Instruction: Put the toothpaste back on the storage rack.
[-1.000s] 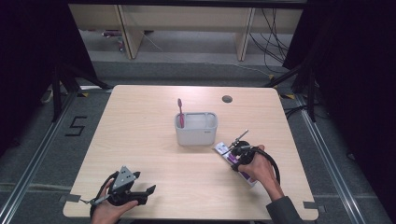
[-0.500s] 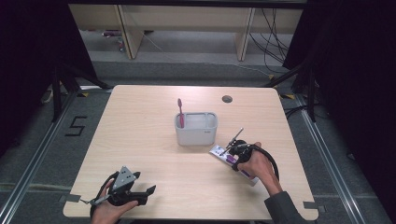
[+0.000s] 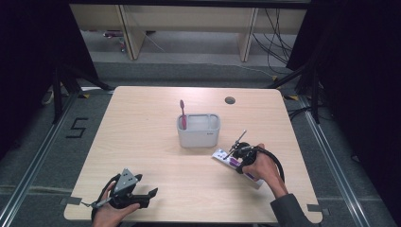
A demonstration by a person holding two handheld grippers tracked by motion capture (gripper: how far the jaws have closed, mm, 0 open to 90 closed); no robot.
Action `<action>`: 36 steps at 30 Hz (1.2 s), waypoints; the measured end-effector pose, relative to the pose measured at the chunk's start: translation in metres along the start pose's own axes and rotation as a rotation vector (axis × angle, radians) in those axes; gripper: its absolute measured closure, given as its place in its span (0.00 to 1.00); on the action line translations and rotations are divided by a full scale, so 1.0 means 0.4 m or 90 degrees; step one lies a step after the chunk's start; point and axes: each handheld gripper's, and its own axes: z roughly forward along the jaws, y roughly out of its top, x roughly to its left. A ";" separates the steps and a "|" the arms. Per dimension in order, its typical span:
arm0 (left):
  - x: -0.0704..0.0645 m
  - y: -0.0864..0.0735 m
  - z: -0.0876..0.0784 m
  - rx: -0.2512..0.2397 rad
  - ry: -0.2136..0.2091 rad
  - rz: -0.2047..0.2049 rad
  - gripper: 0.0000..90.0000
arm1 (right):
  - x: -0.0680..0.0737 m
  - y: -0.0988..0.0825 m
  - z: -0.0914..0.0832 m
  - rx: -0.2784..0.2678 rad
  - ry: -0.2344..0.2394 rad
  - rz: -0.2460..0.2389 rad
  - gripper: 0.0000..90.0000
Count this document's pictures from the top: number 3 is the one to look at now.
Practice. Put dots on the metal floor rail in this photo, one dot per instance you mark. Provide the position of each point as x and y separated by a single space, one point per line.
334 164
34 164

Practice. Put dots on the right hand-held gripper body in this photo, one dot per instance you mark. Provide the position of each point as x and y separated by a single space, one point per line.
247 153

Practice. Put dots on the white plastic toothbrush holder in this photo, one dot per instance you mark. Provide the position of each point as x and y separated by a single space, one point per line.
198 135

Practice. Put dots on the purple and white toothpaste tube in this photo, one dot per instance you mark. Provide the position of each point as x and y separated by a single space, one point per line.
220 155

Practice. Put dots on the black metal stand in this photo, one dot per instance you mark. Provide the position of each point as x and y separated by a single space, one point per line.
58 94
315 94

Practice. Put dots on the person's left hand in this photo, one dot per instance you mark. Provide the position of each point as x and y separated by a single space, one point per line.
108 216

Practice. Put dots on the black curtain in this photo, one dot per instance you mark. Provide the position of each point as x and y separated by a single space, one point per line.
31 63
362 78

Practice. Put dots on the pink items under desk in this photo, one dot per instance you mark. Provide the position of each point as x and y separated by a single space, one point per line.
117 39

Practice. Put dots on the person's right hand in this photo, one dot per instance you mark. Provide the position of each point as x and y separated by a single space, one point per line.
268 171

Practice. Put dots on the grey tape strip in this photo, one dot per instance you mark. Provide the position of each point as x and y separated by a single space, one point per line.
72 200
317 208

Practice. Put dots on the pink toothbrush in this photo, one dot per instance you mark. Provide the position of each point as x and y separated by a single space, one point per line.
183 116

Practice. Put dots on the yellow and black floor tape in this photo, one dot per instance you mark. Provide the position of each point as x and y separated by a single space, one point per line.
291 97

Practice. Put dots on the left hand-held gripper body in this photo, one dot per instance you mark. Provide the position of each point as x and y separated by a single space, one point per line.
126 186

